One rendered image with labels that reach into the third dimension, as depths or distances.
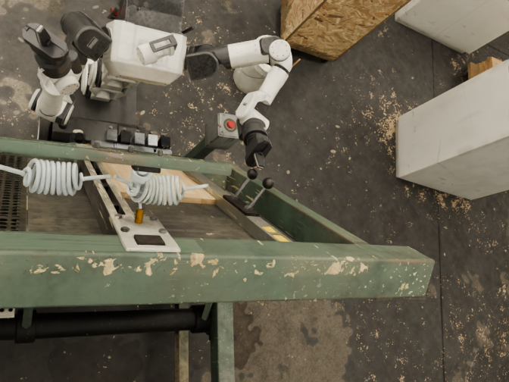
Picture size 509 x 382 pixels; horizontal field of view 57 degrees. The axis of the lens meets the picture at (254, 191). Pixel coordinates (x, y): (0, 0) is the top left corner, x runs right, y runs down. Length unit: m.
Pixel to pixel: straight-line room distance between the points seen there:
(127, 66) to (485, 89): 2.65
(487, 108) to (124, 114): 2.41
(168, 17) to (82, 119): 1.21
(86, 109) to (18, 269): 2.12
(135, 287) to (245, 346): 2.27
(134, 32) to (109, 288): 1.07
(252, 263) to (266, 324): 2.25
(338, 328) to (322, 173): 1.14
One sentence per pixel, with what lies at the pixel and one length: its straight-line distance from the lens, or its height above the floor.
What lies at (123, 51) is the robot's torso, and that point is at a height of 1.34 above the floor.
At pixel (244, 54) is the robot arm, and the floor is 1.42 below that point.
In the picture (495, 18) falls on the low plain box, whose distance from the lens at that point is 5.03.
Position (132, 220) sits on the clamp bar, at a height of 1.83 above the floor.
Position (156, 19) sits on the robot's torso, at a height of 1.39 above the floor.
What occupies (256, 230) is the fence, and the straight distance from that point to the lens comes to 1.37.
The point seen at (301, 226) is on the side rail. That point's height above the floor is 1.48.
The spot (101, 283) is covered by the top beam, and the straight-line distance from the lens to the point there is 0.87.
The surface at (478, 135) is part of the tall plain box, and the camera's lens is 3.61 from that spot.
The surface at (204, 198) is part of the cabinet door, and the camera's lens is 1.65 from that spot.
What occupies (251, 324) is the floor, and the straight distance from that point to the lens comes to 3.13.
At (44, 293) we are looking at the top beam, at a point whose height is 1.93.
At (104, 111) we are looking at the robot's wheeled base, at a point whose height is 0.17.
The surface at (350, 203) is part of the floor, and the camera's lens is 3.72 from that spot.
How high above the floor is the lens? 2.79
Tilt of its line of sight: 59 degrees down
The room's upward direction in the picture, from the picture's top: 62 degrees clockwise
